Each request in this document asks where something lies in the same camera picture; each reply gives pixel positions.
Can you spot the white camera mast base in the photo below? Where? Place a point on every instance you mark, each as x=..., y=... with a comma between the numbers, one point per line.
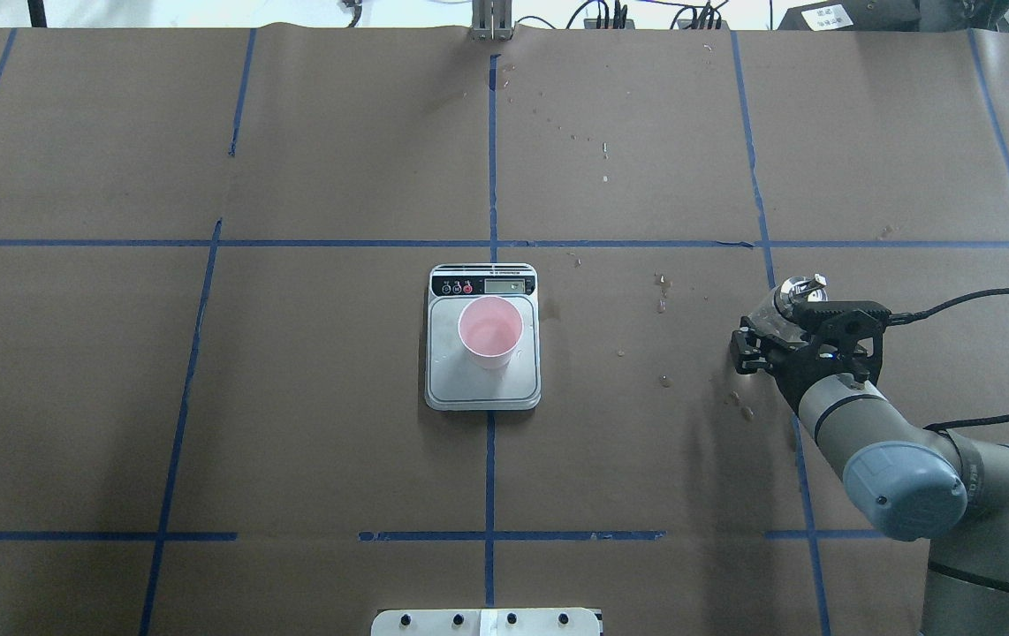
x=489, y=621

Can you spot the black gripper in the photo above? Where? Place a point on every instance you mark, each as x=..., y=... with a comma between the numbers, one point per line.
x=789, y=371

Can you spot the black power box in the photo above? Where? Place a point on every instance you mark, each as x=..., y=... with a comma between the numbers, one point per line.
x=867, y=16

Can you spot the silver digital kitchen scale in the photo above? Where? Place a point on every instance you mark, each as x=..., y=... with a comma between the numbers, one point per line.
x=452, y=381

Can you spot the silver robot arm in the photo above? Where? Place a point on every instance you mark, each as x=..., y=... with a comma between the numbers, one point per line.
x=909, y=483

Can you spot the pink paper cup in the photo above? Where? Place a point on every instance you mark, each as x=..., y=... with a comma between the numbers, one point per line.
x=490, y=330

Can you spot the clear glass sauce bottle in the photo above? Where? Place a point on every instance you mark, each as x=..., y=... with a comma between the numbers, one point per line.
x=778, y=313

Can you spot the aluminium frame post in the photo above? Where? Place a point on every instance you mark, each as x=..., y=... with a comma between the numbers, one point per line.
x=492, y=21

